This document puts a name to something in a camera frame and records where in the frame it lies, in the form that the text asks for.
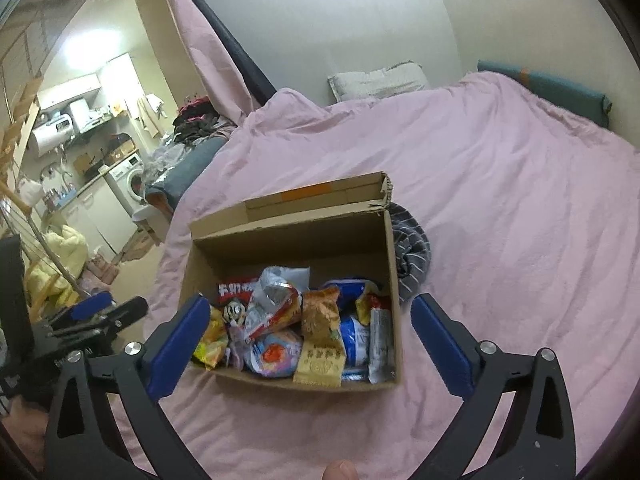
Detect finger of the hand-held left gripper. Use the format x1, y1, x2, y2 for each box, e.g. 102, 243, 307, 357
50, 296, 150, 348
47, 290, 115, 333

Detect dark curtain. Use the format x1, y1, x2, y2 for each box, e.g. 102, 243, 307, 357
162, 0, 278, 111

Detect pink curtain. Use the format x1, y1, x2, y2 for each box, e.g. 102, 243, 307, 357
160, 0, 251, 121

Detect red cartoon face snack packet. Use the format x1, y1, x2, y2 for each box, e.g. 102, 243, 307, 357
217, 280, 261, 331

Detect white base cabinet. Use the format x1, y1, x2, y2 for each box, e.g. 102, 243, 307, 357
47, 177, 138, 256

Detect hanging white towel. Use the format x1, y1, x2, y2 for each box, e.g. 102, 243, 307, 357
136, 94, 168, 138

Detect pink blanket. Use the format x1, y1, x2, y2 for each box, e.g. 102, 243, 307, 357
107, 71, 640, 480

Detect grey patterned pillow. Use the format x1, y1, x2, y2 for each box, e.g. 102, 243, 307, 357
327, 62, 431, 103

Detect small grey white stick packet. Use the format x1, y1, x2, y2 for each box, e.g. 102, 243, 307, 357
369, 307, 396, 385

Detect white clothes heap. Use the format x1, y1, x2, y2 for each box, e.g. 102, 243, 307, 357
142, 142, 193, 186

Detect cardboard box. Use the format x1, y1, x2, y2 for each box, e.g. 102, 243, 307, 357
179, 171, 405, 393

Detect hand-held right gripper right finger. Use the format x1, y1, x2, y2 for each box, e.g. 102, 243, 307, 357
411, 292, 578, 480

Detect yellow duvet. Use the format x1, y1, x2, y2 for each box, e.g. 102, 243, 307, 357
22, 225, 88, 321

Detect blue and white snack packet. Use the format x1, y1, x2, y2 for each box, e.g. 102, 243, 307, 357
340, 312, 373, 368

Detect dark blue snack packet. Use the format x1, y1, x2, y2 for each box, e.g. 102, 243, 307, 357
322, 280, 393, 326

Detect dark clothes pile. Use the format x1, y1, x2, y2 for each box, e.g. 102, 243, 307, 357
172, 96, 238, 141

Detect white washing machine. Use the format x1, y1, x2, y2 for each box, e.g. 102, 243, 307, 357
107, 152, 148, 211

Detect wooden stairs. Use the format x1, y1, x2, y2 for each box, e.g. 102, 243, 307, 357
0, 75, 43, 171

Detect yellow snack packet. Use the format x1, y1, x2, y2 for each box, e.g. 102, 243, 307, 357
192, 305, 230, 371

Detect cardboard boxes on shelf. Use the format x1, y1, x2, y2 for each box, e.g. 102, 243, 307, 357
102, 135, 137, 163

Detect person's right hand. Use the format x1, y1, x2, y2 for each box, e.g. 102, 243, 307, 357
321, 459, 360, 480

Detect white water heater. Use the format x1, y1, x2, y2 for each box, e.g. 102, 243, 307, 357
32, 112, 73, 156

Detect white wall cabinet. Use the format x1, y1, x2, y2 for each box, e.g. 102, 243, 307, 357
37, 72, 103, 111

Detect orange gold snack packet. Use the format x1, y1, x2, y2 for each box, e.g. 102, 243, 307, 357
292, 285, 347, 388

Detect white wall appliance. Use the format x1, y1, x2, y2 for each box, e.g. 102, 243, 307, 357
67, 100, 93, 128

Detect teal bolster cushion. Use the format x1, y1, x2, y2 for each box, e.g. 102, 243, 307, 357
476, 59, 613, 128

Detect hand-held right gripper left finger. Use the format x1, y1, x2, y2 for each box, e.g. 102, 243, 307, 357
42, 294, 212, 480

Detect grey white red-end snack packet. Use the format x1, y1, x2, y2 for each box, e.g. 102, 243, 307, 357
240, 265, 311, 343

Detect white red light-blue snack packet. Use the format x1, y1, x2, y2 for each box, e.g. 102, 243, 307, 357
245, 329, 305, 378

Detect grey striped cloth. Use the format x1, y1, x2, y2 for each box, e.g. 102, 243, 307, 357
390, 202, 432, 303

